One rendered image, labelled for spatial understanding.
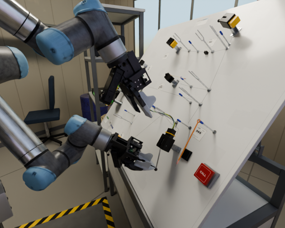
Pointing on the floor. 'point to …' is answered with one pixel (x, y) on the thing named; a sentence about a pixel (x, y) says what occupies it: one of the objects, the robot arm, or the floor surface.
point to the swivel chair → (46, 115)
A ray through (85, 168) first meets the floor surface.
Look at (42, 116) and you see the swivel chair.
